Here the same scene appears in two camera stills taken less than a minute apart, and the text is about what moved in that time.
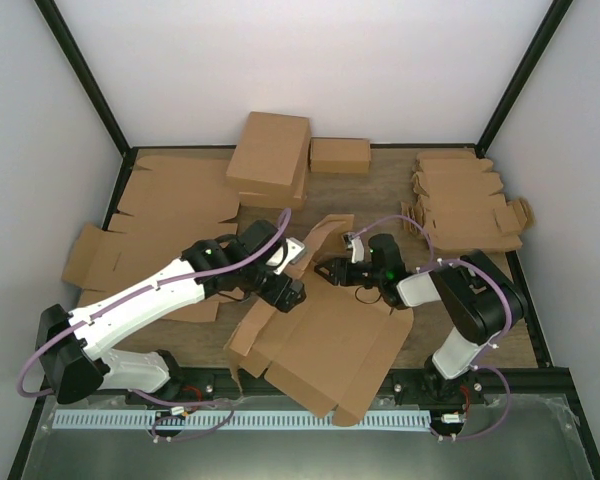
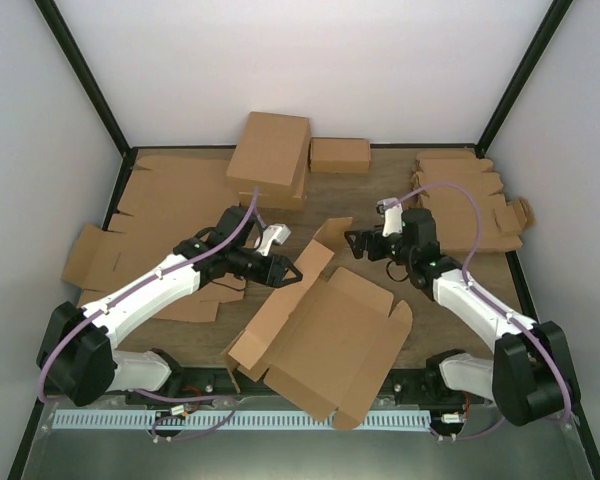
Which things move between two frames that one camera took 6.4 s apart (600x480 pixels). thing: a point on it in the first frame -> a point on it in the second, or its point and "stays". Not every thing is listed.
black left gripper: x=274 y=296 -> x=280 y=264
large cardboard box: x=331 y=351 stays
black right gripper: x=337 y=276 -> x=363 y=236
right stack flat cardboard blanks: x=457 y=205 stays
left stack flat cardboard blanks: x=166 y=206 stays
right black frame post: x=552 y=22 stays
